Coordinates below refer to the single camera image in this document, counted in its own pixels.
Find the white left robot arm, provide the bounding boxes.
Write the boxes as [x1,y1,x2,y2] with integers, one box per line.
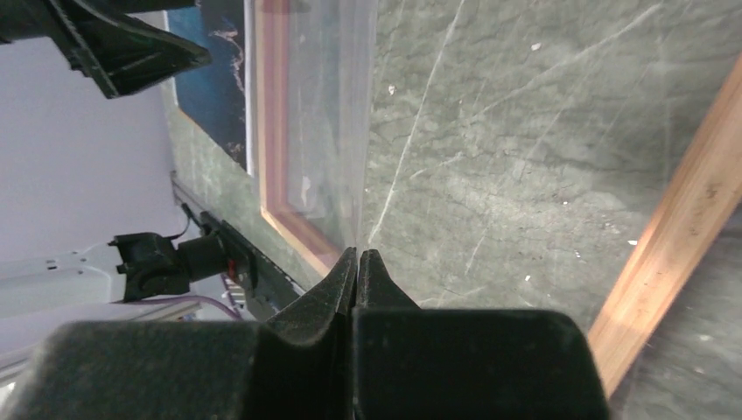
[1,0,211,318]

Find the brown frame backing board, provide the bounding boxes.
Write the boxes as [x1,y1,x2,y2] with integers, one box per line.
[169,100,254,179]

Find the pink wooden picture frame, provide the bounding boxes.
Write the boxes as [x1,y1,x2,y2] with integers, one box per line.
[255,0,742,398]

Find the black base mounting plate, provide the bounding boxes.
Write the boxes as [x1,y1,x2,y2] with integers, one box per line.
[171,178,305,320]

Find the clear acrylic sheet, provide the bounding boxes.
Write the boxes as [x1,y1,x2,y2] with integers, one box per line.
[250,1,378,256]

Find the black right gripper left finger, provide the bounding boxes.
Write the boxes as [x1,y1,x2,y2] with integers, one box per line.
[1,248,357,419]

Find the seascape photo print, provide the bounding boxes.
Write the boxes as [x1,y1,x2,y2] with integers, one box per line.
[165,0,253,175]

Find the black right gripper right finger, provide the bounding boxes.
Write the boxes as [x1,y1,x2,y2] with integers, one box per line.
[352,249,610,419]

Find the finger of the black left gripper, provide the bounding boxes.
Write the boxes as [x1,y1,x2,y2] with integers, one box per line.
[1,0,212,99]

